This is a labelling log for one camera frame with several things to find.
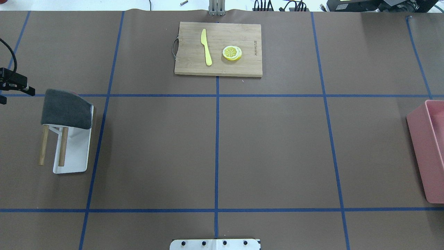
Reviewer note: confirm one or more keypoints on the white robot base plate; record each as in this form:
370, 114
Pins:
215, 244

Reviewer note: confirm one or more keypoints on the yellow plastic knife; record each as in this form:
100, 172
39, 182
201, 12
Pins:
203, 39

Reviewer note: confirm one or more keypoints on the aluminium camera post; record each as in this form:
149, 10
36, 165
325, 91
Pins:
217, 8

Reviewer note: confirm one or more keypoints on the pink plastic bin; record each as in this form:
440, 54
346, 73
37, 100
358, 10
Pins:
426, 127

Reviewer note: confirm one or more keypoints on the grey wiping cloth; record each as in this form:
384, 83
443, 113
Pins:
65, 108

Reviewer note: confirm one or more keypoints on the yellow lemon slices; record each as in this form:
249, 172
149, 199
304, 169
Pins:
232, 53

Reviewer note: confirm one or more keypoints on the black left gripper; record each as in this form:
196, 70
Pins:
30, 91

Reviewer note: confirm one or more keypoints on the bamboo cutting board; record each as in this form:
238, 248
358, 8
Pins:
190, 57

